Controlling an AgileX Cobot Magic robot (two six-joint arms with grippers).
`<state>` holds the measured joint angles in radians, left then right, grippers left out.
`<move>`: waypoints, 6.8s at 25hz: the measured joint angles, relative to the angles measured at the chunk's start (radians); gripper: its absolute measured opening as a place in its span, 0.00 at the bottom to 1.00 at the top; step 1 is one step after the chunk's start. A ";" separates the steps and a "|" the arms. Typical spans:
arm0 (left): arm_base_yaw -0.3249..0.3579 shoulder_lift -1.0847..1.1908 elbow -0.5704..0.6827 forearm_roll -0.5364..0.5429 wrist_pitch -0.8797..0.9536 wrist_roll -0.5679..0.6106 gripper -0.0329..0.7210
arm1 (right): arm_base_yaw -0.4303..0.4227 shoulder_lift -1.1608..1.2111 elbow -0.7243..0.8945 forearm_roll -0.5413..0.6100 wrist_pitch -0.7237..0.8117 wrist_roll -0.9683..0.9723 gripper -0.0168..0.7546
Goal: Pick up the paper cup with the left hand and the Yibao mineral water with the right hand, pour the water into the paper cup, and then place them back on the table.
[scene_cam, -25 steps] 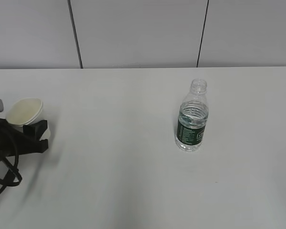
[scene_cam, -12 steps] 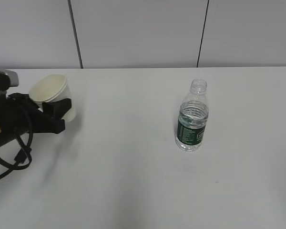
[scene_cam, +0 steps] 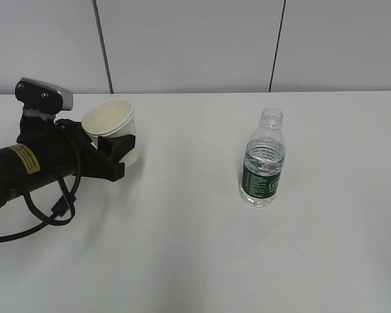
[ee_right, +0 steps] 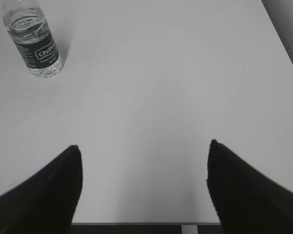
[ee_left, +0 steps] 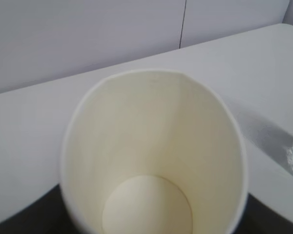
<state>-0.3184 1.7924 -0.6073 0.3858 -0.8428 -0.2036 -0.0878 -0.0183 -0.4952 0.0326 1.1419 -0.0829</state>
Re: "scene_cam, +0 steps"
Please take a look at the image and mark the white paper cup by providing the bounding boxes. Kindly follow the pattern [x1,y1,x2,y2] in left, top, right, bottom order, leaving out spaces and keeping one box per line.
[81,99,136,148]

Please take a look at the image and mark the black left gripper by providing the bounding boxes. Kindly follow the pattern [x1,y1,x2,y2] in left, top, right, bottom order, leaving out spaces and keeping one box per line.
[55,119,136,182]

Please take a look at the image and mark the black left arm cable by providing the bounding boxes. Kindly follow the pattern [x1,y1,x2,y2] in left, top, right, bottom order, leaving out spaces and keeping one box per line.
[0,125,82,245]

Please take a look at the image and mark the clear green-label water bottle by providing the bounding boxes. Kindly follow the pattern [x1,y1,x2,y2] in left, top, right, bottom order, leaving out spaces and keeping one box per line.
[239,108,285,207]

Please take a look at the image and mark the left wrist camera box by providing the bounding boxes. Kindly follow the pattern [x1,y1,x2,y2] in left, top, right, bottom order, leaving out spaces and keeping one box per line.
[14,77,74,115]

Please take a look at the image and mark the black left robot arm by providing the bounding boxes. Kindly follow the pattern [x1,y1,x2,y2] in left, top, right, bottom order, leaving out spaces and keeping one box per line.
[0,119,136,208]

